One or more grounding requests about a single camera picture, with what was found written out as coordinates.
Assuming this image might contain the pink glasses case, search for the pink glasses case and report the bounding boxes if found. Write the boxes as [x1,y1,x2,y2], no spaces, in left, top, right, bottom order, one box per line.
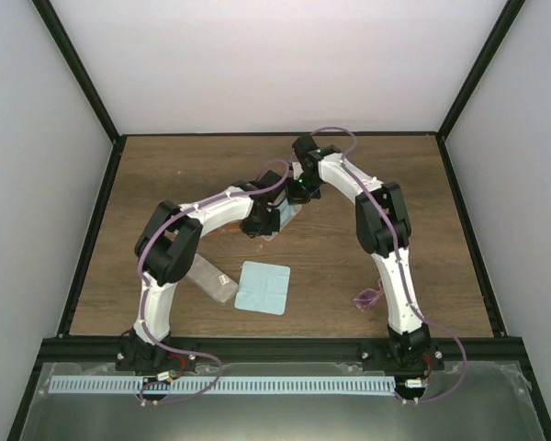
[263,200,302,242]

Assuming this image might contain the purple sunglasses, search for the purple sunglasses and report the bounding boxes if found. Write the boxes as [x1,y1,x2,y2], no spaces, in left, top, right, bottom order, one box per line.
[353,279,385,311]

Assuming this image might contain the blue cleaning cloth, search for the blue cleaning cloth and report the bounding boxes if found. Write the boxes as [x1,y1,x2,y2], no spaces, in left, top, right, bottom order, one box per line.
[278,204,297,230]
[234,261,291,316]

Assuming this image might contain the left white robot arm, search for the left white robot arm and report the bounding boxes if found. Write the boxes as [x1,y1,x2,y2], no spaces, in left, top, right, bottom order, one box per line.
[117,170,289,372]

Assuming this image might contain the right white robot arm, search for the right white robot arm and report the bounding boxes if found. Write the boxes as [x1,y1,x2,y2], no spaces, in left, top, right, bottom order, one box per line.
[288,134,431,370]

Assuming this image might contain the orange sunglasses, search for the orange sunglasses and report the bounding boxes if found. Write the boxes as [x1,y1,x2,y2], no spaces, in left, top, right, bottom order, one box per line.
[212,221,241,233]

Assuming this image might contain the grey glasses case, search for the grey glasses case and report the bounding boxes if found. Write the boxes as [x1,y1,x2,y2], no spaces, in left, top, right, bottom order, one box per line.
[186,254,239,305]

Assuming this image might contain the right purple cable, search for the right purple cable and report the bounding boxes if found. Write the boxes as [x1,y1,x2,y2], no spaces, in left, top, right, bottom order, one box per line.
[309,127,470,408]

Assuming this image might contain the purple cable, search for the purple cable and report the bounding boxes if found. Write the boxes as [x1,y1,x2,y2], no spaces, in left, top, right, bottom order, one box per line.
[309,127,470,408]
[137,158,293,408]

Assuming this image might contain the black aluminium frame rail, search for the black aluminium frame rail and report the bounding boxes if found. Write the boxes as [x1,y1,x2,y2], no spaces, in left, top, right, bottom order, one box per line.
[37,336,530,371]

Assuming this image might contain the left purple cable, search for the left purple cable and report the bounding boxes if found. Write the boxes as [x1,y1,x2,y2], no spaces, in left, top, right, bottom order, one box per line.
[137,158,293,408]

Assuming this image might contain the blue slotted cable duct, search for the blue slotted cable duct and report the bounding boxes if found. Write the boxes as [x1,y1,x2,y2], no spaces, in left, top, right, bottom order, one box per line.
[49,376,396,396]

